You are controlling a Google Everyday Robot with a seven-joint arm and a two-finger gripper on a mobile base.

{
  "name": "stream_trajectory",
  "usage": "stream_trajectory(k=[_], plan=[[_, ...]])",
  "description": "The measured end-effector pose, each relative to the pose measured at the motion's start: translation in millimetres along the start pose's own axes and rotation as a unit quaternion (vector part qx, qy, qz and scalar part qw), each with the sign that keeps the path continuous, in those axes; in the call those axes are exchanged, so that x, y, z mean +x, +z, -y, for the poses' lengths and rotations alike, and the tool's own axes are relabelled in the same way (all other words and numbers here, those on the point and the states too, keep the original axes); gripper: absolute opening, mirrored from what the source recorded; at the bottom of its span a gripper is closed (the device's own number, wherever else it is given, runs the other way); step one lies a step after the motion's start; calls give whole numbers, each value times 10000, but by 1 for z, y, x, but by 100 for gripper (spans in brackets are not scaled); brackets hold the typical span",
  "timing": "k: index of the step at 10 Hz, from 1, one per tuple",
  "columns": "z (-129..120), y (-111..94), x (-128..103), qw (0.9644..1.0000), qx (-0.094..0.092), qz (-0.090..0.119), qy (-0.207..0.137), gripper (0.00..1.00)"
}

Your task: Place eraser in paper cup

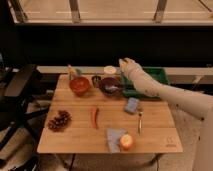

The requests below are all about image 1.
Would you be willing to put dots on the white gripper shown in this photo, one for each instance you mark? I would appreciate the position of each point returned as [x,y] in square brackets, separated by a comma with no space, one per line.
[130,68]

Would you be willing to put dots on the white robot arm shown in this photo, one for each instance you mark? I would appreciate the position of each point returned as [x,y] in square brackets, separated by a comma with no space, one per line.
[197,104]

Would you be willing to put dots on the white paper cup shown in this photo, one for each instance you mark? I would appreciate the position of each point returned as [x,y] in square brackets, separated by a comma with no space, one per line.
[109,71]

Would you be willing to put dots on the small dark cup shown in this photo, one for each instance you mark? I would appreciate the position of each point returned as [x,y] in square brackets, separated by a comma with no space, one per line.
[95,80]

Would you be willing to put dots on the dark purple bowl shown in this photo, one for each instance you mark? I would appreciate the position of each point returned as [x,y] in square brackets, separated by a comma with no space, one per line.
[110,86]

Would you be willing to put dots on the green plastic tray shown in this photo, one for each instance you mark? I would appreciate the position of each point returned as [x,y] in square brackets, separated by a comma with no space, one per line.
[157,73]

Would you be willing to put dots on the blue sponge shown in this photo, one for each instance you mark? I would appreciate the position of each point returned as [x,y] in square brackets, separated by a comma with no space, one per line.
[131,105]

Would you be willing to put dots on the red bowl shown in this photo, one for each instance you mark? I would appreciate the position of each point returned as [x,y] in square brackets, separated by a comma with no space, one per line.
[79,85]

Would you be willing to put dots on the red chili pepper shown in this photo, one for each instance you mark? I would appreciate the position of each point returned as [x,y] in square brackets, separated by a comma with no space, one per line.
[94,113]

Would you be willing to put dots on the blue grey cloth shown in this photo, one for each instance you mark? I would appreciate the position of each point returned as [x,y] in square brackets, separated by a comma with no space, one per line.
[113,137]

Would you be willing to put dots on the red apple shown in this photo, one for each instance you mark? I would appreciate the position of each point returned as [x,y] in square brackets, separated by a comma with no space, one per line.
[126,142]

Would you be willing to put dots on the brown grape bunch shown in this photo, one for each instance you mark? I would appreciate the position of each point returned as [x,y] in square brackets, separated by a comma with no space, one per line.
[59,122]

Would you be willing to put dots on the black office chair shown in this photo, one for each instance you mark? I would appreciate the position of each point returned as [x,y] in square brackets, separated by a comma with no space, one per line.
[17,90]

